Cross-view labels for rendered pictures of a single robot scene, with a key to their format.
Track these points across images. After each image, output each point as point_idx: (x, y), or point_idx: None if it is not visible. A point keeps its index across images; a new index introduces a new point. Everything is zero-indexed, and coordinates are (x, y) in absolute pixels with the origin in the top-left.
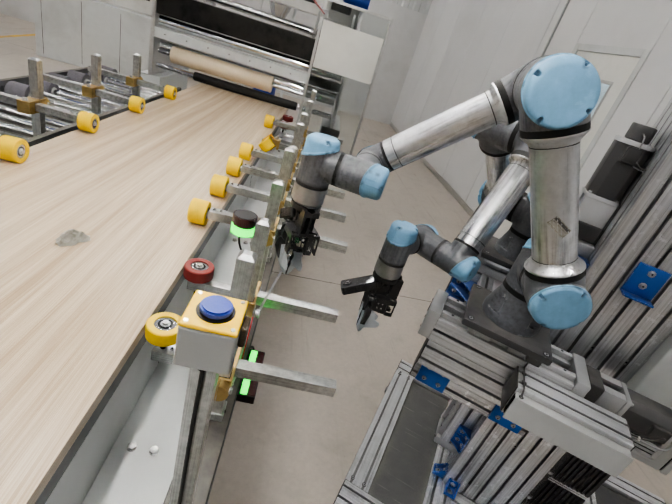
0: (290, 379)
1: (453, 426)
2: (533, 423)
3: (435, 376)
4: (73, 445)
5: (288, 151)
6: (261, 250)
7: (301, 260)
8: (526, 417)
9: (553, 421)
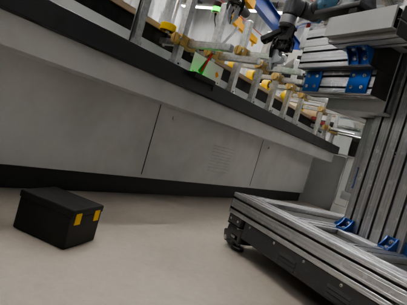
0: (210, 42)
1: (354, 173)
2: (339, 26)
3: (312, 80)
4: (118, 15)
5: (268, 32)
6: (221, 17)
7: (235, 9)
8: (335, 25)
9: (349, 16)
